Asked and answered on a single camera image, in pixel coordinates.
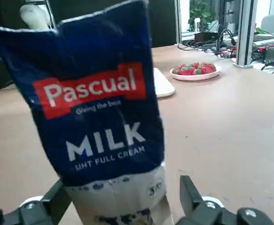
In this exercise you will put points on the white rectangular tray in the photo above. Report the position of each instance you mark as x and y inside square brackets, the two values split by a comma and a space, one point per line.
[164, 86]

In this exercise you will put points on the green potted plant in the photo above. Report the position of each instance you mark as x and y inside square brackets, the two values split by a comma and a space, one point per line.
[201, 14]

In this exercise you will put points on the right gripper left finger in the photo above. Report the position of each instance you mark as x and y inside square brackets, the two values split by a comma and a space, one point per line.
[33, 213]

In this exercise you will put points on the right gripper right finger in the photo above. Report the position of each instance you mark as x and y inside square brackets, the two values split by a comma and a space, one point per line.
[189, 199]

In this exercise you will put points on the aluminium profile post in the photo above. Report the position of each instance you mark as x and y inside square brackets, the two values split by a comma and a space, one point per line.
[246, 32]

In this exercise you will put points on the white plate with strawberries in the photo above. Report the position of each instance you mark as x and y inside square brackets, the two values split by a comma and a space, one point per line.
[195, 73]

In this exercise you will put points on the dark plant pot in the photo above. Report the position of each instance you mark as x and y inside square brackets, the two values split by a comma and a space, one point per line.
[206, 36]

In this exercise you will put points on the blue white milk carton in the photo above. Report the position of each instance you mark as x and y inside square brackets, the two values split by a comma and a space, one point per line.
[92, 117]

